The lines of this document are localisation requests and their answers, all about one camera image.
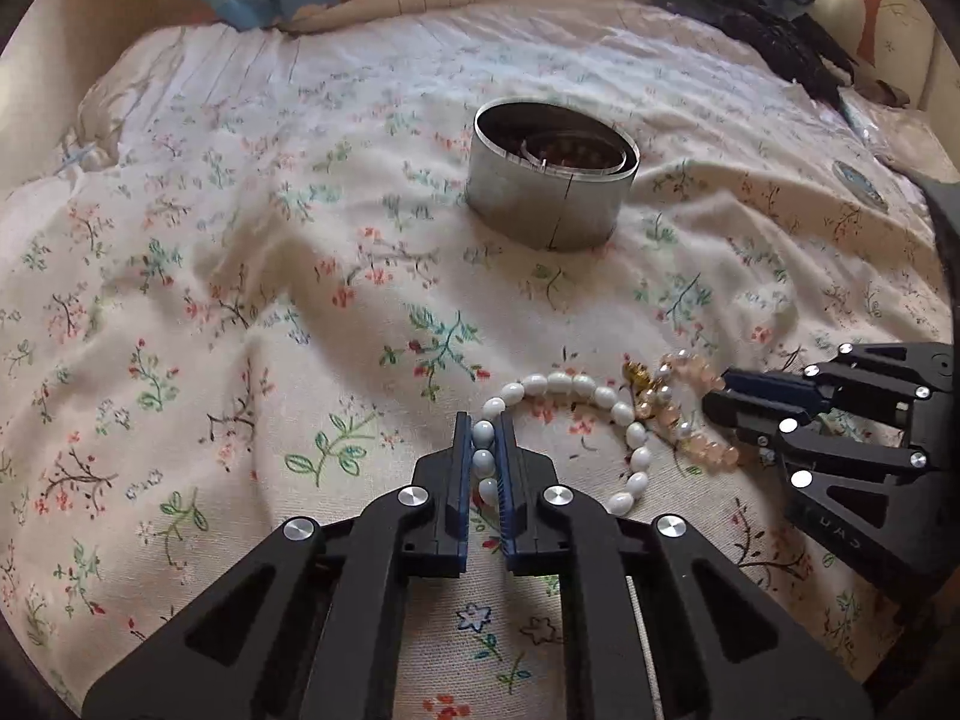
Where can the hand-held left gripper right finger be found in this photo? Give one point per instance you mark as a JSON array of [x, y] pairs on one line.
[[506, 480]]

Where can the clear plastic bag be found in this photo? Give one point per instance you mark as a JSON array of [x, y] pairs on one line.
[[892, 127]]

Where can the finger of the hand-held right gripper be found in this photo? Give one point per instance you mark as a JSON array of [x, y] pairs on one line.
[[765, 382], [742, 412]]

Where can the brown tree wall sticker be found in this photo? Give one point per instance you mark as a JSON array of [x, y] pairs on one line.
[[874, 7]]

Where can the black jacket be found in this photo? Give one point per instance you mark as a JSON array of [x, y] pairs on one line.
[[765, 30]]

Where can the round metal tin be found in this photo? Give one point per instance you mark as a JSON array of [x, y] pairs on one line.
[[540, 202]]

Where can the thin silver bangle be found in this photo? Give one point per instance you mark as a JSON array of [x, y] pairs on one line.
[[527, 146]]

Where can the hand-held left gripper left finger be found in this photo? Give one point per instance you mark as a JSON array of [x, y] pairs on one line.
[[459, 465]]

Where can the floral bed sheet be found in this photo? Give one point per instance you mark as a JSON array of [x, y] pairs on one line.
[[225, 277]]

